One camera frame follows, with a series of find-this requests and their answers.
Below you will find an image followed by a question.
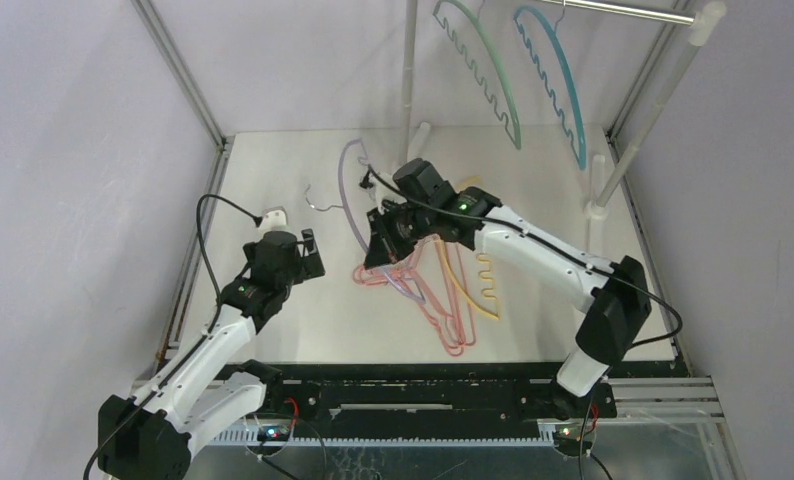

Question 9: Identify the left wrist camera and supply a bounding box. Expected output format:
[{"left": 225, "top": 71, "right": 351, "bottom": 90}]
[{"left": 257, "top": 207, "right": 291, "bottom": 234}]

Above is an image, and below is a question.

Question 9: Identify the teal wavy hanger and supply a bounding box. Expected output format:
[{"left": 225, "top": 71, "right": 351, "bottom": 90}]
[{"left": 512, "top": 5, "right": 588, "bottom": 171}]

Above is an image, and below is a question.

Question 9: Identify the white clothes rack frame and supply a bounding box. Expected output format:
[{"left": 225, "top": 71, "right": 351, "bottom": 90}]
[{"left": 398, "top": 1, "right": 727, "bottom": 219}]

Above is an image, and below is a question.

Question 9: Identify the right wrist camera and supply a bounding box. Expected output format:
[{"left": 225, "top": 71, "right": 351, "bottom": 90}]
[{"left": 359, "top": 170, "right": 403, "bottom": 211}]

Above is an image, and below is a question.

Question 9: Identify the pink wire hanger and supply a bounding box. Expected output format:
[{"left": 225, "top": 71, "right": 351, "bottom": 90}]
[{"left": 351, "top": 238, "right": 478, "bottom": 358}]

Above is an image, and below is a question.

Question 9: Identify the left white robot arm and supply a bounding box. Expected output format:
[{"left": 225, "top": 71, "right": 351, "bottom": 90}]
[{"left": 87, "top": 229, "right": 325, "bottom": 479}]

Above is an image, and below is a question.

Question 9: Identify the right black cable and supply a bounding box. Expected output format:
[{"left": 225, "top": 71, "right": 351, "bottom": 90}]
[{"left": 360, "top": 165, "right": 684, "bottom": 349}]

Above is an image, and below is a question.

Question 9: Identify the right aluminium frame post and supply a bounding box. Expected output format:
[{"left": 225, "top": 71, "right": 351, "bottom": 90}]
[{"left": 606, "top": 21, "right": 680, "bottom": 144}]

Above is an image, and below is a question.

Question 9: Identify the left aluminium frame post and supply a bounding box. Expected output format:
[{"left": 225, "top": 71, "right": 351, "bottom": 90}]
[{"left": 131, "top": 0, "right": 229, "bottom": 150}]

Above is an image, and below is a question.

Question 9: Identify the purple wavy hanger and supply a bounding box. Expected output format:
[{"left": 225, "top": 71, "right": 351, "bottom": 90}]
[{"left": 303, "top": 137, "right": 426, "bottom": 305}]

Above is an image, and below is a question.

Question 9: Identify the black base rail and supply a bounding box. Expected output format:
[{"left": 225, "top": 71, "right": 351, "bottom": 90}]
[{"left": 246, "top": 362, "right": 618, "bottom": 442}]

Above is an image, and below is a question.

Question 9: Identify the aluminium frame post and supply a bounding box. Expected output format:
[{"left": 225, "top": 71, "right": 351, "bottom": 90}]
[
  {"left": 606, "top": 21, "right": 680, "bottom": 144},
  {"left": 131, "top": 0, "right": 229, "bottom": 150}
]

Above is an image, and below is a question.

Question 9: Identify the metal hanging rod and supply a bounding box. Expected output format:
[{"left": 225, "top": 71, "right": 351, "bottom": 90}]
[{"left": 541, "top": 0, "right": 697, "bottom": 26}]

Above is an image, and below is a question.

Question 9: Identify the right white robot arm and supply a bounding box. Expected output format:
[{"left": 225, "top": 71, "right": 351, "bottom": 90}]
[{"left": 362, "top": 158, "right": 652, "bottom": 416}]

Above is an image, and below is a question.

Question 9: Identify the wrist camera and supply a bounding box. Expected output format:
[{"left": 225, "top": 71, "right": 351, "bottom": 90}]
[
  {"left": 257, "top": 207, "right": 291, "bottom": 234},
  {"left": 359, "top": 170, "right": 403, "bottom": 211}
]

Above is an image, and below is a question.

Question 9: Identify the green wavy hanger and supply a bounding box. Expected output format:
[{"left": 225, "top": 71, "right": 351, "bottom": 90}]
[{"left": 432, "top": 0, "right": 523, "bottom": 150}]

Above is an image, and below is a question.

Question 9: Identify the yellow wavy hanger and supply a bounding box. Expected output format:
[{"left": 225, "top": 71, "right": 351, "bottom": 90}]
[{"left": 434, "top": 239, "right": 501, "bottom": 322}]

